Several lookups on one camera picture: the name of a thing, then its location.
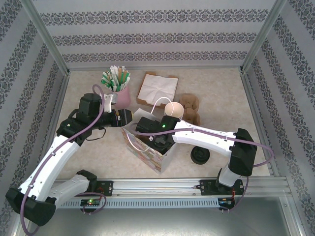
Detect short purple cable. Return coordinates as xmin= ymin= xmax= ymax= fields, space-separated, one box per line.
xmin=82 ymin=192 xmax=107 ymax=215

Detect aluminium side frame rail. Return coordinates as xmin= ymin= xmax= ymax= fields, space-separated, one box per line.
xmin=240 ymin=70 xmax=280 ymax=177
xmin=48 ymin=71 xmax=72 ymax=184

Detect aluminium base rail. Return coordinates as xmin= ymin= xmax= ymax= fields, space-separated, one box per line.
xmin=55 ymin=177 xmax=288 ymax=197

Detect stack of pulp cup carriers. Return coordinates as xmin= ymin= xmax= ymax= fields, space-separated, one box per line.
xmin=179 ymin=93 xmax=202 ymax=126

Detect aluminium frame post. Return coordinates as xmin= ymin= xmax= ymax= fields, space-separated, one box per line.
xmin=240 ymin=0 xmax=288 ymax=73
xmin=21 ymin=0 xmax=71 ymax=74

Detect stack of white paper cups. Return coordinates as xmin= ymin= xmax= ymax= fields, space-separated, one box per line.
xmin=164 ymin=101 xmax=185 ymax=121

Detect white paper sachet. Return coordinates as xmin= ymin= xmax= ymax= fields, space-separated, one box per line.
xmin=109 ymin=65 xmax=119 ymax=87

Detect aluminium rear frame rail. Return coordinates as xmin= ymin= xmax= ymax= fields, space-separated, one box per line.
xmin=67 ymin=65 xmax=244 ymax=72

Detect white paper napkins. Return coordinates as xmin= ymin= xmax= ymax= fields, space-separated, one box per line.
xmin=137 ymin=74 xmax=178 ymax=104
xmin=136 ymin=71 xmax=180 ymax=110

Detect perforated grey cable tray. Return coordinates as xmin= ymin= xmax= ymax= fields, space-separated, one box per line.
xmin=59 ymin=197 xmax=237 ymax=209

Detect thin black cable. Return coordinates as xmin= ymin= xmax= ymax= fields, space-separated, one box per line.
xmin=85 ymin=127 xmax=107 ymax=142

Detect wooden stirrer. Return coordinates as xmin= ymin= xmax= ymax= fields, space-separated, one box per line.
xmin=117 ymin=66 xmax=126 ymax=91
xmin=122 ymin=70 xmax=131 ymax=90

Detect patterned paper takeout bag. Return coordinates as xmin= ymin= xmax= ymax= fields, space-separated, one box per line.
xmin=122 ymin=96 xmax=178 ymax=176

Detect pink plastic cup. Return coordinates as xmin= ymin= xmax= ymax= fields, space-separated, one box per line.
xmin=112 ymin=86 xmax=131 ymax=110

